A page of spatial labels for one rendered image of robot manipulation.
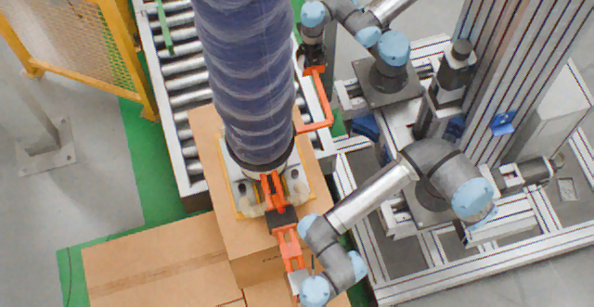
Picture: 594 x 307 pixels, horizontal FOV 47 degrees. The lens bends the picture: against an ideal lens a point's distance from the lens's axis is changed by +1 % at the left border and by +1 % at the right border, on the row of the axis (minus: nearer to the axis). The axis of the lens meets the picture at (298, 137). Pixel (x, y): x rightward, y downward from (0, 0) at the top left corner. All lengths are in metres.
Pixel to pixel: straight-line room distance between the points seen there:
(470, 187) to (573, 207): 1.74
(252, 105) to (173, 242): 1.26
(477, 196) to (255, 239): 0.84
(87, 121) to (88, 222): 0.58
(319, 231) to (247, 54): 0.55
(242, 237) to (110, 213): 1.41
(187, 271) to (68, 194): 1.07
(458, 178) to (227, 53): 0.68
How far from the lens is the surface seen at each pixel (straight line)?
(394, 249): 3.25
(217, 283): 2.85
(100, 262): 2.98
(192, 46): 3.34
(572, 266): 3.65
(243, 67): 1.61
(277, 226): 2.19
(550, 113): 2.48
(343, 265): 1.82
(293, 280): 2.14
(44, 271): 3.64
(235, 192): 2.37
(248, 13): 1.45
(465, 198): 1.82
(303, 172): 2.39
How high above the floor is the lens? 3.29
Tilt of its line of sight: 64 degrees down
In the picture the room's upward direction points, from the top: 1 degrees counter-clockwise
